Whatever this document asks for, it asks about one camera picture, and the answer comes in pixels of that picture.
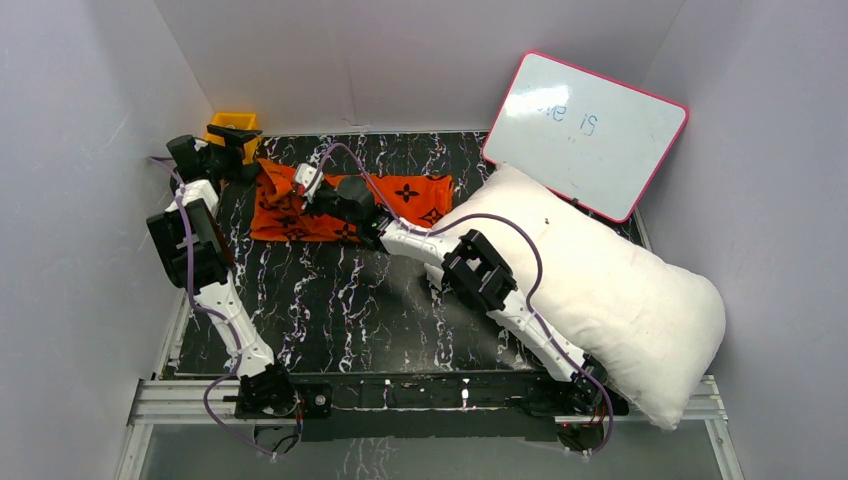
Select white pillow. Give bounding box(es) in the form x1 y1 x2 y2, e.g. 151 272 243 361
438 165 726 431

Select yellow plastic bin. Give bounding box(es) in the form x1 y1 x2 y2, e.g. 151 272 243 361
203 112 262 165

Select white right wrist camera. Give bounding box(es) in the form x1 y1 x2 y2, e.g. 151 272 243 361
293 163 323 202

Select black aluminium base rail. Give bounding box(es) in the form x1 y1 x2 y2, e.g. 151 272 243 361
119 360 747 480

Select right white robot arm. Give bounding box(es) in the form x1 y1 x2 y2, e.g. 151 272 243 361
294 164 611 414

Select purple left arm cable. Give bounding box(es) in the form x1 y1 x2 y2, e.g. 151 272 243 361
146 156 280 458

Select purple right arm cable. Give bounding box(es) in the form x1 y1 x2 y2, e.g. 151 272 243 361
311 142 616 458

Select orange patterned pillowcase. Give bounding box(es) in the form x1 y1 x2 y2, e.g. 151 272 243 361
250 159 454 242

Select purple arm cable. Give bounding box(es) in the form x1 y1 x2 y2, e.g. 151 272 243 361
311 142 616 458
146 156 280 458

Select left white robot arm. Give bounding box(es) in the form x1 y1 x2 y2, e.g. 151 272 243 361
146 124 299 417

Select pink framed whiteboard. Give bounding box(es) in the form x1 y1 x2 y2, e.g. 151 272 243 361
481 51 689 223

